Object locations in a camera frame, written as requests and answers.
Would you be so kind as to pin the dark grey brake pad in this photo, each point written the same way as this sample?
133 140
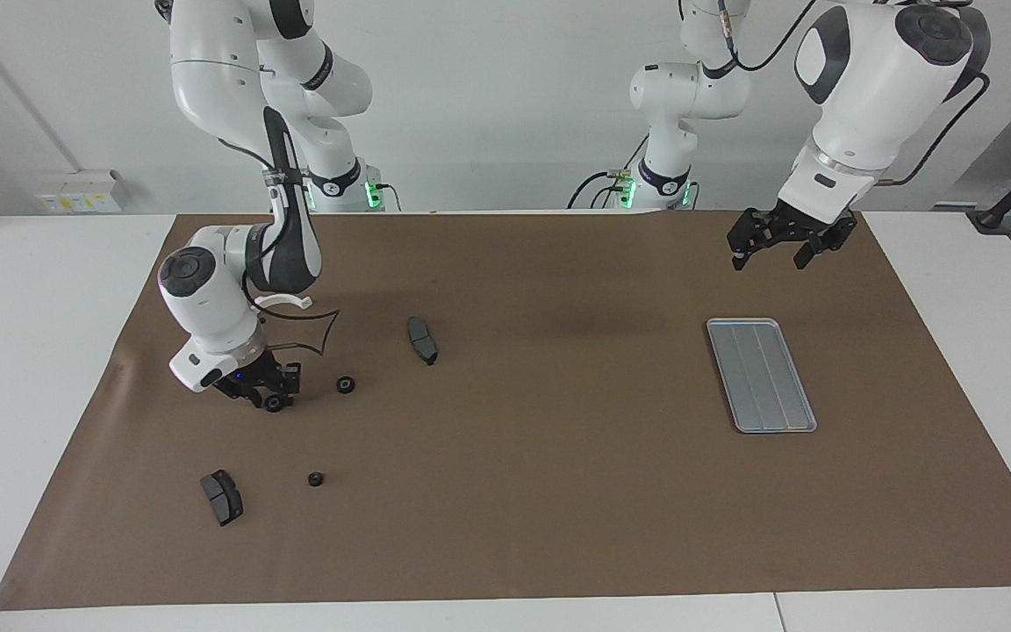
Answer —
223 499
422 341

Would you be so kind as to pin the white curved plastic bracket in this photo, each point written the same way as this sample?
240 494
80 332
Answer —
299 303

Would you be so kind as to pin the silver metal tray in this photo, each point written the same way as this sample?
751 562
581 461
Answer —
760 377

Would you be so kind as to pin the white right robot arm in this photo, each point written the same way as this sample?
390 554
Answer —
207 298

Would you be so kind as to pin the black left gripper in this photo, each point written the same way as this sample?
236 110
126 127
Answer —
808 226

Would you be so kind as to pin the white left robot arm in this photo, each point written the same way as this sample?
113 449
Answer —
874 88

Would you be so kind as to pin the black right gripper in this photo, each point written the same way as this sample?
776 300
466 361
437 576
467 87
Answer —
251 376

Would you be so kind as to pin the white wall socket box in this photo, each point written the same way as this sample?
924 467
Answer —
75 193

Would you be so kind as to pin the brown paper table mat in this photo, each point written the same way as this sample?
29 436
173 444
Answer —
558 483

